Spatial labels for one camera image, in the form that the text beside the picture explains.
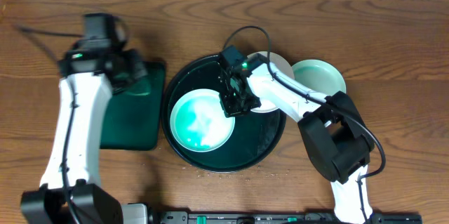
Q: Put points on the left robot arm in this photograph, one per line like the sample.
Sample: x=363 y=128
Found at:
x=70 y=189

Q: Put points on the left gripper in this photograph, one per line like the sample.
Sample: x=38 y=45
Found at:
x=130 y=70

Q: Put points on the black rectangular water tray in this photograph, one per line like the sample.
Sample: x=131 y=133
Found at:
x=132 y=122

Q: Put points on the green scrubbing sponge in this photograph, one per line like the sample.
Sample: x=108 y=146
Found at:
x=140 y=88

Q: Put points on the mint plate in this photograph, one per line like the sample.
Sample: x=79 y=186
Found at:
x=198 y=123
x=320 y=76

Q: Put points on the white plate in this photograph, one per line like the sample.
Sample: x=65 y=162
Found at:
x=283 y=65

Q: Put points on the round black serving tray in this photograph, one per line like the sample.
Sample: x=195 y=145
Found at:
x=254 y=136

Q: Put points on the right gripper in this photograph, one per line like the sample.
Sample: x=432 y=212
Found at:
x=230 y=109

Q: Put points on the mint plate front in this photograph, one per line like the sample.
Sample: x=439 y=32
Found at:
x=198 y=123

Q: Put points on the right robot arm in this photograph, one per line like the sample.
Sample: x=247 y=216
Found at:
x=337 y=142

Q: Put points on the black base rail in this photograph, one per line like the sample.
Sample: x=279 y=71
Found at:
x=182 y=217

